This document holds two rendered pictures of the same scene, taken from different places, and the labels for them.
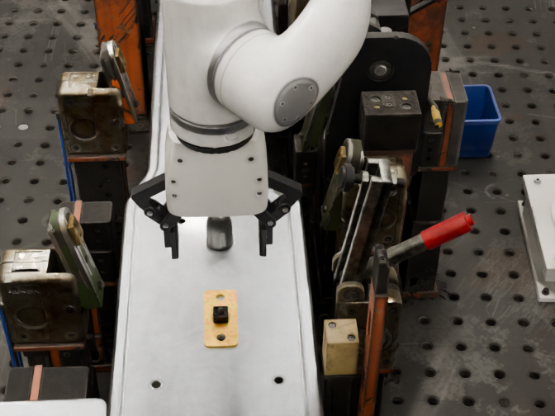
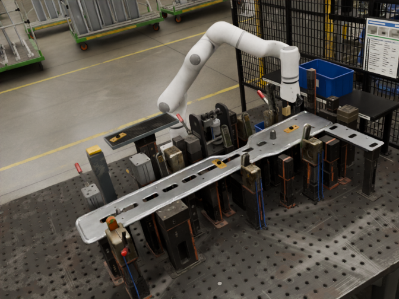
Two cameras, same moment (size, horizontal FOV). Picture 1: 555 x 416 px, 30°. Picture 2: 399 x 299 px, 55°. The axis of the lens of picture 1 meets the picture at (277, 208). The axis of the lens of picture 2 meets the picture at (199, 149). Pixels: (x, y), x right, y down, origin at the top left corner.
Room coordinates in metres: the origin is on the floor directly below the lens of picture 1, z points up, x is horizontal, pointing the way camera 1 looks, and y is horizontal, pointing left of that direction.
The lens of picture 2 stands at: (1.90, 1.48, 2.04)
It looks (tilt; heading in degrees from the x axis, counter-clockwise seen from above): 31 degrees down; 248
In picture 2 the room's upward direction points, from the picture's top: 10 degrees counter-clockwise
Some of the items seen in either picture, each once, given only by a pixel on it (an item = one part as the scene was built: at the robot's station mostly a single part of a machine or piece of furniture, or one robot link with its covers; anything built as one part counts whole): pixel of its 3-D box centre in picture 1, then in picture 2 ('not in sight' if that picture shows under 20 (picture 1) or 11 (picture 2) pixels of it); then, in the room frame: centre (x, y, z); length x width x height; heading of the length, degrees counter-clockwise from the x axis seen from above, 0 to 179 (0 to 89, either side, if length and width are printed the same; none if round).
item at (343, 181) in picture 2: not in sight; (340, 156); (0.61, 0.25, 0.84); 0.11 x 0.06 x 0.29; 94
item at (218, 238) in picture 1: (219, 231); (272, 134); (0.90, 0.07, 1.02); 0.03 x 0.03 x 0.07
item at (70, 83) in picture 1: (101, 175); (253, 196); (1.17, 0.26, 0.87); 0.12 x 0.09 x 0.35; 94
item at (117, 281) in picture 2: not in sight; (107, 249); (1.87, 0.13, 0.84); 0.18 x 0.06 x 0.29; 94
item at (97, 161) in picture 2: not in sight; (107, 187); (1.75, -0.21, 0.92); 0.08 x 0.08 x 0.44; 4
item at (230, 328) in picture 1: (220, 314); (291, 127); (0.78, 0.06, 1.01); 0.08 x 0.04 x 0.01; 4
